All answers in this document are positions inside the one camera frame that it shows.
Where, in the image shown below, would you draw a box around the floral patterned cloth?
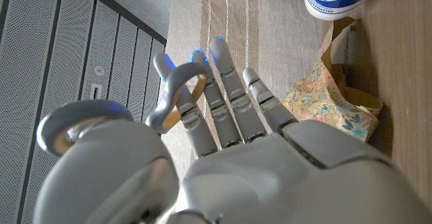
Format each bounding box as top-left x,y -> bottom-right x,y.
281,16 -> 384,143

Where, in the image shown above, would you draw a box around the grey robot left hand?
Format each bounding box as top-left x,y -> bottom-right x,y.
32,36 -> 432,224

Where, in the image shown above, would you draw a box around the beige striped curtain backdrop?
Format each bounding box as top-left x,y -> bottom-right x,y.
158,0 -> 338,181

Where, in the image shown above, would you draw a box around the white yellow wipes canister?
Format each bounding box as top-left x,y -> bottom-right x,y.
303,0 -> 382,22

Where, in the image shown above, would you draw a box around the grey scissors with tan grips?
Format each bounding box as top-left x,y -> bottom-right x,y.
36,61 -> 209,157

